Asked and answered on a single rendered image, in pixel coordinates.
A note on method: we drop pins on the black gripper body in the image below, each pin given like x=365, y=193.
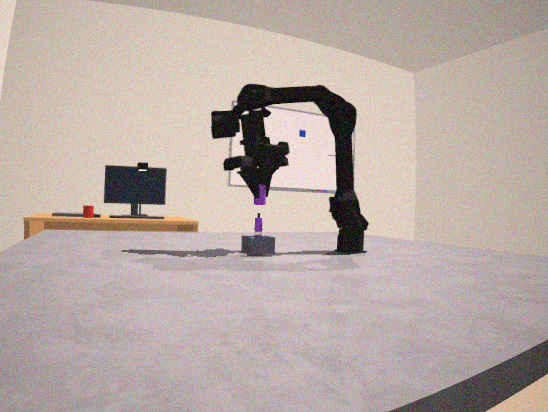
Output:
x=247, y=161

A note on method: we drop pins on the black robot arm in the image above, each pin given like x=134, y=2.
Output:
x=344, y=206

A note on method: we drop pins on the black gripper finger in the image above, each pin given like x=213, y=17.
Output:
x=251, y=178
x=265, y=177

